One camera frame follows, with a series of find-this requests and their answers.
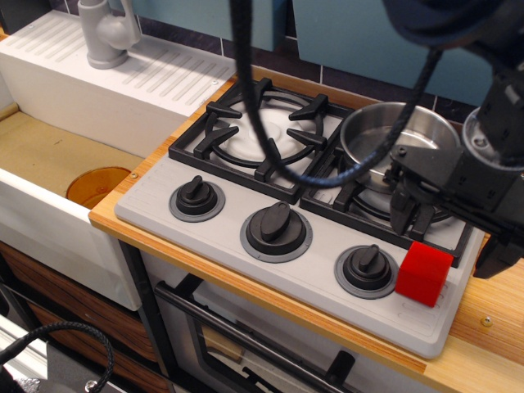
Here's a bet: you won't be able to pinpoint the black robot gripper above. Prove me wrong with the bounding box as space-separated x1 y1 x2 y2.
388 145 523 279

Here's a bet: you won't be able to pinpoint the red wooden cube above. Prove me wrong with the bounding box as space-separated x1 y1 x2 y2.
395 242 454 307

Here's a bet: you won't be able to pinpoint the small stainless steel pan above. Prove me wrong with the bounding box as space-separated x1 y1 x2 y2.
340 102 459 194

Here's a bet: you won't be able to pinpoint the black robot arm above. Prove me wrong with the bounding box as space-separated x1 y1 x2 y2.
385 1 523 278

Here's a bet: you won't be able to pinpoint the black right stove knob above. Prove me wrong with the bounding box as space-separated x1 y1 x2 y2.
334 244 399 300

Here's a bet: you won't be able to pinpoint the black stove knob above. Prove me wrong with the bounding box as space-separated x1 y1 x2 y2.
169 175 226 223
334 244 399 300
240 201 313 264

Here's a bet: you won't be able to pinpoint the grey toy stove top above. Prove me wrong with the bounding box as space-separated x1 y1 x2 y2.
115 151 483 358

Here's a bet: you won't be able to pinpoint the black middle stove knob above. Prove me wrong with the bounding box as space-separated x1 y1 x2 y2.
240 201 313 264

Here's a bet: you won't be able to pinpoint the black left stove knob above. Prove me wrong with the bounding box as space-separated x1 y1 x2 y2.
169 175 226 223

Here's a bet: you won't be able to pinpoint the black right burner grate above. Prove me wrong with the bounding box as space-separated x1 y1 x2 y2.
300 138 476 269

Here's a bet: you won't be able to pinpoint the black burner grate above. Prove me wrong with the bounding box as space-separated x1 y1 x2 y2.
169 78 350 203
300 138 476 269

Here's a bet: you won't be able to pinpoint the black left burner grate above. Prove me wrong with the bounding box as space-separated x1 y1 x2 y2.
169 78 350 203

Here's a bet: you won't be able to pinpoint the orange translucent plate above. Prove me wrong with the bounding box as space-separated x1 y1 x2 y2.
65 166 131 209

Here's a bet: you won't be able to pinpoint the grey toy faucet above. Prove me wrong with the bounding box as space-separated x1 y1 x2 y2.
78 0 142 70

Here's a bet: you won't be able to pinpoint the wood grain drawer fronts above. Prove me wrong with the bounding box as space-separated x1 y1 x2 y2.
1 243 173 392

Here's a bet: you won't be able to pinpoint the white toy sink unit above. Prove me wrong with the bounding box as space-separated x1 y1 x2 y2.
1 11 234 310

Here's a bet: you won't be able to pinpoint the oven door with black handle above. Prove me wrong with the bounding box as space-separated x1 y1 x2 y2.
152 274 430 392

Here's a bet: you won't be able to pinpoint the black braided foreground cable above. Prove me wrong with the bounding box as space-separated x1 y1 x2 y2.
0 321 115 393

